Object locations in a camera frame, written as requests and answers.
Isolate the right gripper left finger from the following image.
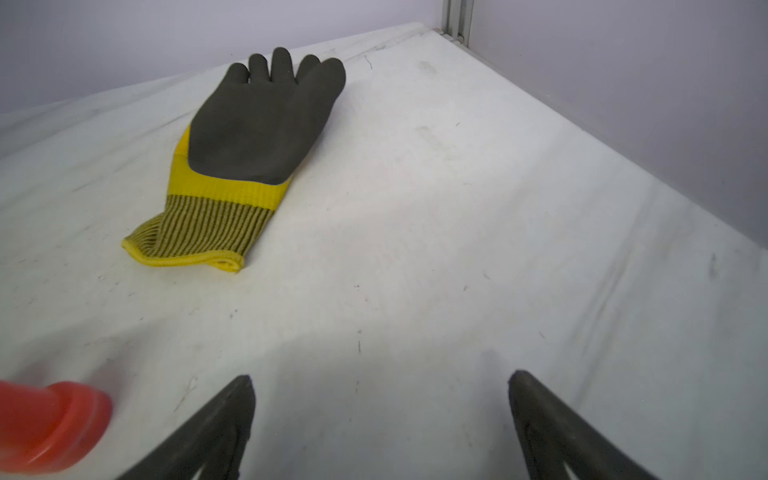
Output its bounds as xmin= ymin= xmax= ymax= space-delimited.
xmin=121 ymin=375 xmax=256 ymax=480

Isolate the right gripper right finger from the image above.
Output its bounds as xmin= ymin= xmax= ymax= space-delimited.
xmin=508 ymin=370 xmax=654 ymax=479

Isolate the black yellow work glove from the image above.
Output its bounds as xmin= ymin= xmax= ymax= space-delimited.
xmin=122 ymin=47 xmax=346 ymax=273

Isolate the red stamp cluster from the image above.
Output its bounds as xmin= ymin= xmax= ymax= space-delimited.
xmin=1 ymin=381 xmax=113 ymax=475

